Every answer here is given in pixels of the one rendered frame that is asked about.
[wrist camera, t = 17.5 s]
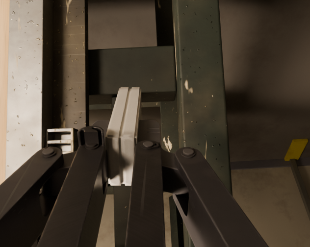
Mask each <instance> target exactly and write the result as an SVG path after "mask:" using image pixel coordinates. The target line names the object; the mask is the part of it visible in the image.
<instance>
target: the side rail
mask: <svg viewBox="0 0 310 247"><path fill-rule="evenodd" d="M172 13H173V33H174V47H175V62H176V81H177V112H178V131H179V148H183V147H191V148H195V149H197V150H198V151H200V152H201V154H202V155H203V156H204V158H205V159H206V160H207V162H208V163H209V164H210V166H211V167H212V168H213V170H214V171H215V173H216V174H217V175H218V177H219V178H220V180H221V181H222V182H223V184H224V185H225V186H226V188H227V189H228V191H229V192H230V194H231V195H233V191H232V177H231V163H230V149H229V136H228V122H227V108H226V94H225V81H224V66H223V53H222V39H221V25H220V11H219V0H172ZM183 239H184V247H195V246H194V243H193V241H192V239H191V237H190V235H189V232H188V230H187V228H186V226H185V224H184V221H183Z"/></svg>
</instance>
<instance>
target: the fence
mask: <svg viewBox="0 0 310 247"><path fill-rule="evenodd" d="M52 107H53V0H10V3H9V43H8V83H7V123H6V163H5V179H7V178H8V177H10V176H11V174H12V173H13V172H15V171H16V170H17V169H18V168H19V167H20V166H21V165H22V164H23V163H25V162H26V161H27V160H28V159H29V158H30V157H31V156H32V155H34V154H35V153H36V152H37V151H39V150H40V149H43V148H45V129H52Z"/></svg>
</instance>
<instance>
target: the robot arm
mask: <svg viewBox="0 0 310 247"><path fill-rule="evenodd" d="M77 137H78V145H79V147H78V149H77V151H75V152H71V153H65V154H63V152H62V149H60V148H57V147H46V148H43V149H40V150H39V151H37V152H36V153H35V154H34V155H32V156H31V157H30V158H29V159H28V160H27V161H26V162H25V163H23V164H22V165H21V166H20V167H19V168H18V169H17V170H16V171H15V172H13V173H12V174H11V176H10V177H8V178H7V179H6V180H5V181H4V182H3V183H2V184H1V185H0V247H32V246H33V244H34V243H35V241H36V240H37V239H38V237H39V236H40V235H41V233H42V235H41V237H40V240H39V242H38V245H37V247H96V243H97V238H98V233H99V229H100V224H101V219H102V214H103V208H104V203H105V198H106V193H107V188H108V186H107V178H108V183H109V184H110V185H120V186H121V184H125V186H131V190H130V199H129V213H128V222H127V231H126V241H125V247H166V243H165V222H164V200H163V192H168V193H172V194H173V199H174V201H175V203H176V206H177V208H178V210H179V212H180V215H181V217H182V219H183V221H184V224H185V226H186V228H187V230H188V232H189V235H190V237H191V239H192V241H193V243H194V246H195V247H269V246H268V245H267V243H266V242H265V240H264V239H263V238H262V237H261V235H260V234H259V232H258V231H257V230H256V228H255V227H254V225H253V224H252V223H251V221H250V220H249V219H248V217H247V216H246V214H245V213H244V212H243V210H242V209H241V207H240V206H239V205H238V203H237V202H236V201H235V199H234V198H233V196H232V195H231V194H230V192H229V191H228V189H227V188H226V186H225V185H224V184H223V182H222V181H221V180H220V178H219V177H218V175H217V174H216V173H215V171H214V170H213V168H212V167H211V166H210V164H209V163H208V162H207V160H206V159H205V158H204V156H203V155H202V154H201V152H200V151H198V150H197V149H195V148H191V147H183V148H179V149H177V150H176V152H175V153H171V152H167V151H165V150H164V149H162V147H161V145H160V130H159V123H158V122H157V121H156V120H142V114H141V89H140V87H132V88H131V89H129V87H121V88H119V91H118V95H117V98H116V101H115V105H114V108H113V112H112V115H111V118H110V120H97V121H96V122H94V123H93V124H92V126H87V127H83V128H81V129H79V130H78V132H77Z"/></svg>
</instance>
